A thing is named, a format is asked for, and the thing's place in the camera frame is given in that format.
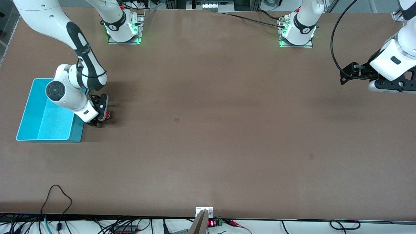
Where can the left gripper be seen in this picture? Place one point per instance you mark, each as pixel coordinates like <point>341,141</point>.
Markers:
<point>364,71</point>

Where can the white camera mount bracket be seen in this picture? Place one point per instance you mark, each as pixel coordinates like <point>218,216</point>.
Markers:
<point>199,209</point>

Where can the aluminium frame with lit device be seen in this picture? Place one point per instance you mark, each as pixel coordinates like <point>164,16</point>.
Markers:
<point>214,5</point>

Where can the blue plastic box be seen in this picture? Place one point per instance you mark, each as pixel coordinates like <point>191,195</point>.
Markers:
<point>48,126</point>

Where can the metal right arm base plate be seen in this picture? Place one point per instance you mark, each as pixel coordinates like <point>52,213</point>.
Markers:
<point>123,43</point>

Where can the red beetle toy car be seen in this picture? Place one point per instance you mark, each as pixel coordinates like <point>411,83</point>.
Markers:
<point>108,115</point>

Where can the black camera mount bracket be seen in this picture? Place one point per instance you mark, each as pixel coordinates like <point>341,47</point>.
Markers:
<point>95,99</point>
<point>403,85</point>

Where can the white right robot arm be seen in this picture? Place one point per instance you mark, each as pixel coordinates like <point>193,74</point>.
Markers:
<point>42,19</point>

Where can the aluminium frame rail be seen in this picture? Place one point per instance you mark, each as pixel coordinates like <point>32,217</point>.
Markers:
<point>9,39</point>

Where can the red clip lead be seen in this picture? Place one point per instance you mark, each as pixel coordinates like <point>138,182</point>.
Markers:
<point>232,223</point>

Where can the aluminium frame post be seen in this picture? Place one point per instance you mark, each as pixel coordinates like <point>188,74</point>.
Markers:
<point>373,6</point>

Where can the grey metal camera bar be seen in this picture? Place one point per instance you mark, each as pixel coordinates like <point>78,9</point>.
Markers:
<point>199,226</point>

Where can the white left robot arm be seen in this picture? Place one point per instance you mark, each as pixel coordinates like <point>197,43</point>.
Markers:
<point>305,19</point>

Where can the black left camera mount bracket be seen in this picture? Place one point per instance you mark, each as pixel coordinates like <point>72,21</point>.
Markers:
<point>403,85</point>

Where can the black right camera mount bracket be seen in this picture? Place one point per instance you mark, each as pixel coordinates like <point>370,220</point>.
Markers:
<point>95,99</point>

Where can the red LED display module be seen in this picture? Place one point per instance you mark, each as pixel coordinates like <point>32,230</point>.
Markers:
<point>213,223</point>

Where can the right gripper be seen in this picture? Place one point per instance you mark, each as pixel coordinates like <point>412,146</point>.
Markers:
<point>95,99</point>

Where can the orange connector block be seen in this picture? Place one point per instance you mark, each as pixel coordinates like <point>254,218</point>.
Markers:
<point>125,229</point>

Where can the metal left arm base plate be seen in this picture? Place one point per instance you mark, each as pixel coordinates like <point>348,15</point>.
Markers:
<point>295,46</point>

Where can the small metal corner bracket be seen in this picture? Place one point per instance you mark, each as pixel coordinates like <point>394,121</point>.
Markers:
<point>398,16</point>

